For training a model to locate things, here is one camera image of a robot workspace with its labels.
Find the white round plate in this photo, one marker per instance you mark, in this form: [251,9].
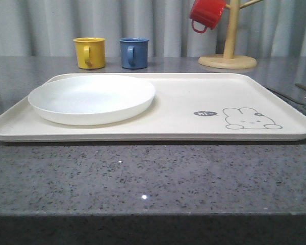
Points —
[92,100]

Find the cream rabbit serving tray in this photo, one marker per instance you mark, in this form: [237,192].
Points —
[187,106]

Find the red enamel mug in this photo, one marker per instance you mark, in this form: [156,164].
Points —
[207,13]

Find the wooden mug tree stand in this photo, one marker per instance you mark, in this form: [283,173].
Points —
[228,60]

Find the stainless steel fork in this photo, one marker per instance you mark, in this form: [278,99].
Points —
[303,105]

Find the yellow enamel mug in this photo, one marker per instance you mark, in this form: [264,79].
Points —
[90,52]

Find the blue enamel mug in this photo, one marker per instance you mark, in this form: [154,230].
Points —
[134,52]

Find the grey curtain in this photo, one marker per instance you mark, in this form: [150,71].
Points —
[47,28]

